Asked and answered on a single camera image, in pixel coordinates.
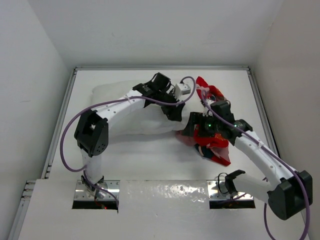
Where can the red patterned pillowcase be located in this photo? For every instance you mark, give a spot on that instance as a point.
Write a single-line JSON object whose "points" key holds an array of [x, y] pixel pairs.
{"points": [[214, 148]]}

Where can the white pillow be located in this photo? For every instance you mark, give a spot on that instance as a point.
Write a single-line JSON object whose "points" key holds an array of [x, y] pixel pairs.
{"points": [[146, 121]]}

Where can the aluminium table frame rail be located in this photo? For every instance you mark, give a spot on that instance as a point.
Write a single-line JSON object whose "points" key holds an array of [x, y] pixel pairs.
{"points": [[269, 136]]}

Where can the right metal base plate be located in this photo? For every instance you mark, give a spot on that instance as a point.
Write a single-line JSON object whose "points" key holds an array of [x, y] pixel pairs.
{"points": [[217, 192]]}

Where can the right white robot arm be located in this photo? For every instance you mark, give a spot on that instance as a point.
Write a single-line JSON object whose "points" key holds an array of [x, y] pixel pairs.
{"points": [[286, 191]]}

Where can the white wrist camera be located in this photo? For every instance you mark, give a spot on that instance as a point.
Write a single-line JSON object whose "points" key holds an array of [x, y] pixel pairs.
{"points": [[181, 89], [206, 112]]}

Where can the metal base plate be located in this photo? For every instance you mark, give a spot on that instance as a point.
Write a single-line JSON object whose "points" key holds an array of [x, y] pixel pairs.
{"points": [[217, 192], [107, 191]]}

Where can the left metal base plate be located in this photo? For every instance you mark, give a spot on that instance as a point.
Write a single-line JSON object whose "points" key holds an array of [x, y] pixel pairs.
{"points": [[107, 191]]}

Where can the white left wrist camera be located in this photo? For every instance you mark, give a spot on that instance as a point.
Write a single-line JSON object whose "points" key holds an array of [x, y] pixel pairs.
{"points": [[181, 89]]}

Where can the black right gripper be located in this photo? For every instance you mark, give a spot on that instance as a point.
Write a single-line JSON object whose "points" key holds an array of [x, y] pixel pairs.
{"points": [[195, 117]]}

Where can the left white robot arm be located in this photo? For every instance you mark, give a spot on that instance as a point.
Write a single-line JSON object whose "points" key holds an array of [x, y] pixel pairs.
{"points": [[92, 130]]}

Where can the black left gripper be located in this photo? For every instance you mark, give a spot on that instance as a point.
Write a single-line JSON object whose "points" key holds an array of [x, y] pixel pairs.
{"points": [[174, 112]]}

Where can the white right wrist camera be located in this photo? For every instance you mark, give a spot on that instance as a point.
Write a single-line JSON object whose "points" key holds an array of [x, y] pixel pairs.
{"points": [[206, 112]]}

